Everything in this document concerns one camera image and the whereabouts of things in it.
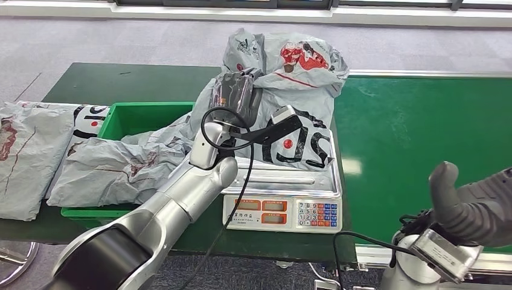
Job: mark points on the green plastic crate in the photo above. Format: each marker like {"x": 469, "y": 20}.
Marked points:
{"x": 132, "y": 120}

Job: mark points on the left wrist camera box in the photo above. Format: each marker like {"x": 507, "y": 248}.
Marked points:
{"x": 280, "y": 124}

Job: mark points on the white scale with steel tray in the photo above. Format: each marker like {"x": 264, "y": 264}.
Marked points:
{"x": 280, "y": 216}

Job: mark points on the chrome chair base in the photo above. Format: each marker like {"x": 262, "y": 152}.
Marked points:
{"x": 35, "y": 256}

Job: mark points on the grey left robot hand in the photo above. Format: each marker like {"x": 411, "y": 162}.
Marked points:
{"x": 234, "y": 96}

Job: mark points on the small grey parcel red print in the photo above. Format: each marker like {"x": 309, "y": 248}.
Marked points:
{"x": 168, "y": 134}

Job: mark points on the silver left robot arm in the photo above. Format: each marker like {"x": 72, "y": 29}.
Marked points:
{"x": 176, "y": 200}

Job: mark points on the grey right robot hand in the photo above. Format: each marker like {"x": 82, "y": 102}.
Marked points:
{"x": 488, "y": 192}

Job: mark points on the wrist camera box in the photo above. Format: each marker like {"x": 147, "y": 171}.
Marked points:
{"x": 280, "y": 124}
{"x": 444, "y": 254}

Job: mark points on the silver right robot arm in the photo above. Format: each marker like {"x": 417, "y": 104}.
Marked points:
{"x": 408, "y": 268}

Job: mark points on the white parcel black letters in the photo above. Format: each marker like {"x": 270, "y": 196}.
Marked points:
{"x": 86, "y": 120}

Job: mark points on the green conveyor belt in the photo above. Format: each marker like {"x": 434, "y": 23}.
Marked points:
{"x": 400, "y": 120}

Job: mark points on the large grey parcel black letters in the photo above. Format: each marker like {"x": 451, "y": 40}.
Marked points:
{"x": 304, "y": 96}

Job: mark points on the grey parcel dark red print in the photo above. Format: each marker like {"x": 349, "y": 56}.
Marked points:
{"x": 20, "y": 180}

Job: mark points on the grey parcel red line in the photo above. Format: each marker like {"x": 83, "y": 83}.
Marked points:
{"x": 112, "y": 172}

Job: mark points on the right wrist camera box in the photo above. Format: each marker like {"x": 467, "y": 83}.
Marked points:
{"x": 444, "y": 254}

